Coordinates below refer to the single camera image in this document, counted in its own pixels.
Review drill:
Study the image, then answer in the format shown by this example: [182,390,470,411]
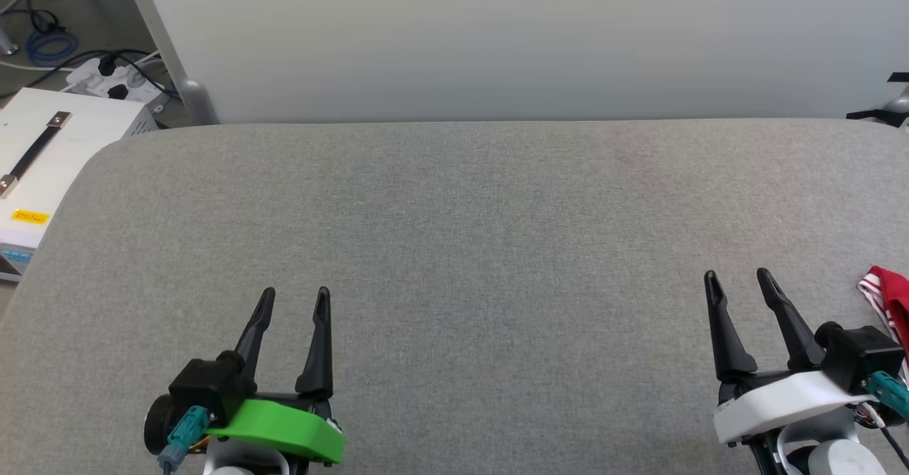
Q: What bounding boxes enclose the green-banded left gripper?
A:
[144,286,346,466]

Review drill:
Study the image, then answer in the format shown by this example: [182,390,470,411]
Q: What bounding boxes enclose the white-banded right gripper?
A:
[703,268,880,475]

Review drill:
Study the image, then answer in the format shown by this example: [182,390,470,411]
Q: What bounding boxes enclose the red basketball jersey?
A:
[857,266,909,391]

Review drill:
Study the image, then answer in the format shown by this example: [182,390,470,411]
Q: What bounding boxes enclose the grey fabric sofa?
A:
[0,119,909,475]

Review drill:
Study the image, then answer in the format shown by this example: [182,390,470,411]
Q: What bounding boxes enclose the white equipment box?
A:
[0,88,160,280]

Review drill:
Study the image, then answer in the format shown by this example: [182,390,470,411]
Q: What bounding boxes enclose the white power strip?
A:
[66,56,171,104]

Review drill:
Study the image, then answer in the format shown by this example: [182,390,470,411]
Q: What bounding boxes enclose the white partition panel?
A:
[135,0,909,124]

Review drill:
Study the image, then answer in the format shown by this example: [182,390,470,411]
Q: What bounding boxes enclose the teal connector left camera cable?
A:
[158,405,214,475]

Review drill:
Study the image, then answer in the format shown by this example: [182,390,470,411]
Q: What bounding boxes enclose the teal connector camera cable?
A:
[158,405,214,475]
[856,371,909,475]

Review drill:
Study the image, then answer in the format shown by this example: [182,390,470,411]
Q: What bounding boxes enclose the teal connector right camera cable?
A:
[856,371,909,475]

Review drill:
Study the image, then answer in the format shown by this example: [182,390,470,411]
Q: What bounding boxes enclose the grey partition leg black straps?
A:
[845,72,909,129]

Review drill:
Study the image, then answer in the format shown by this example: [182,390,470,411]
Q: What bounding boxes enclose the black box carry handle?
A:
[0,111,73,199]

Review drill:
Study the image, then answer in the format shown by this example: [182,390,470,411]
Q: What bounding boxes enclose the black power cable with plug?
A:
[0,49,178,103]

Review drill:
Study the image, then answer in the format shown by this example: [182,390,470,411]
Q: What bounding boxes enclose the blue coiled cable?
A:
[25,26,80,65]

